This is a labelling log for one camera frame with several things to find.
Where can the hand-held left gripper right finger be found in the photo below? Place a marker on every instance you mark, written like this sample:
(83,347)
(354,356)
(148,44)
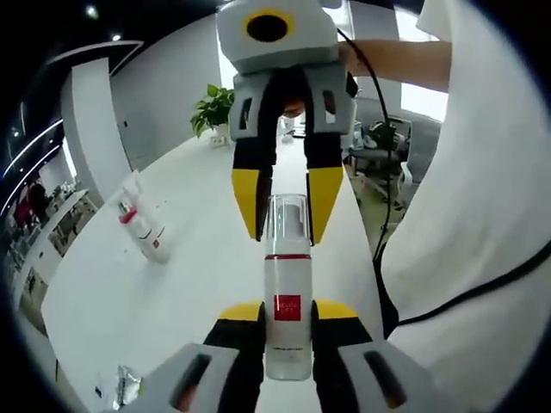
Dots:
(340,344)

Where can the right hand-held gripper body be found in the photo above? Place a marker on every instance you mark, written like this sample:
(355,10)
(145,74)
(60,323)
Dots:
(280,51)

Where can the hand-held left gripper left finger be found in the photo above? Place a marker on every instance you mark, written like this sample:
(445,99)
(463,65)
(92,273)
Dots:
(232,344)

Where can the white skincare bottle clear cap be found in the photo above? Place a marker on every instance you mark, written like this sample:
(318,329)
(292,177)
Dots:
(288,279)

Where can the white skincare bottle red collar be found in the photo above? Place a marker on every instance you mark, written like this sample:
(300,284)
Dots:
(148,241)

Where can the office chair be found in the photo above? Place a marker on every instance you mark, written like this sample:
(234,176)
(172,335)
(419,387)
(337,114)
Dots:
(374,163)

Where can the white power socket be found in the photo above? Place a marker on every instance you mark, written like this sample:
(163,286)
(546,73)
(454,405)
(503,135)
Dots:
(217,142)

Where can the white plant pot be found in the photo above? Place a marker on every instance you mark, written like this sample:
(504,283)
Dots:
(220,131)

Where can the green potted plant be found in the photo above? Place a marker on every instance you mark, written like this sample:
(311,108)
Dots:
(213,107)

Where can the green sachet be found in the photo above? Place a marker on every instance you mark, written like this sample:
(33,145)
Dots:
(128,385)

